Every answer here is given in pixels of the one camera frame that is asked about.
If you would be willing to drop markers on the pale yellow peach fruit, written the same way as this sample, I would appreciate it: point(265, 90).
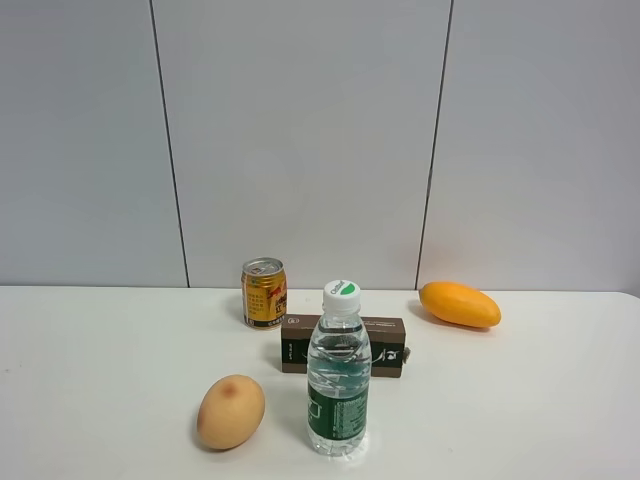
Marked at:
point(230, 412)

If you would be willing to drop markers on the gold energy drink can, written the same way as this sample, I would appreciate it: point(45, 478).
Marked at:
point(264, 293)

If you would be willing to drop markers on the clear water bottle green label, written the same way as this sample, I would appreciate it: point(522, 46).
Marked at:
point(339, 363)

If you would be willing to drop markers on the dark brown rectangular box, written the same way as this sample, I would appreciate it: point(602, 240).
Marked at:
point(387, 339)

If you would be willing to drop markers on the orange yellow mango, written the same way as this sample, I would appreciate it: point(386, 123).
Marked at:
point(460, 305)

